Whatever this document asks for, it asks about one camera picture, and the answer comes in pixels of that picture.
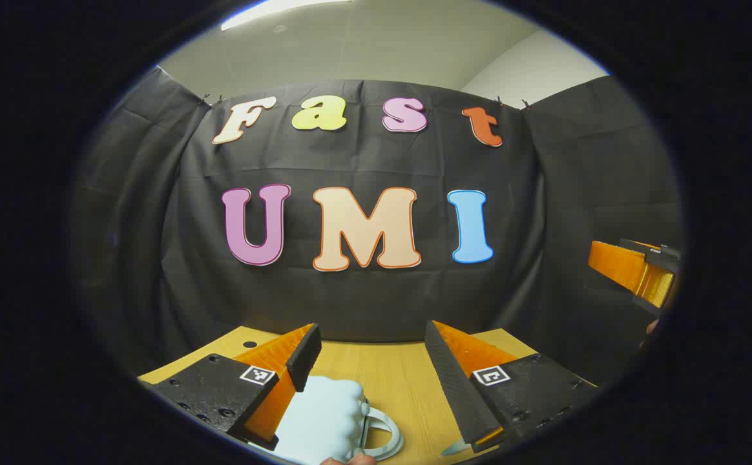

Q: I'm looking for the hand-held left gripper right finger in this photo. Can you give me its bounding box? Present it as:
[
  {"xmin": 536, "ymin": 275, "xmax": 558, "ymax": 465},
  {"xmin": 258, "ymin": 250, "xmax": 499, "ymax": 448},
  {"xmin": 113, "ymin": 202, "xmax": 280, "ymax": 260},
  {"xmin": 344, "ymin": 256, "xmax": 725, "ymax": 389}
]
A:
[{"xmin": 424, "ymin": 320, "xmax": 600, "ymax": 453}]

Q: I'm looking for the light blue suitcase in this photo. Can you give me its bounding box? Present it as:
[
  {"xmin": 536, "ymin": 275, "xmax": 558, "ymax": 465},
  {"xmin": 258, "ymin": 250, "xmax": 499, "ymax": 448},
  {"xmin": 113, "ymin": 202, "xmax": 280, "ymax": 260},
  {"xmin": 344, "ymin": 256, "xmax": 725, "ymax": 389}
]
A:
[{"xmin": 247, "ymin": 377, "xmax": 404, "ymax": 465}]

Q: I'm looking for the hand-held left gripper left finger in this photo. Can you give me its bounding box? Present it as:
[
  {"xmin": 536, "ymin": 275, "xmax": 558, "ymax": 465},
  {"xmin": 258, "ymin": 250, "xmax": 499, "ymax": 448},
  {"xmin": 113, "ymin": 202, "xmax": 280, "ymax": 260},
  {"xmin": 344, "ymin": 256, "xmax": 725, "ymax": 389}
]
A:
[{"xmin": 138, "ymin": 323, "xmax": 322, "ymax": 451}]

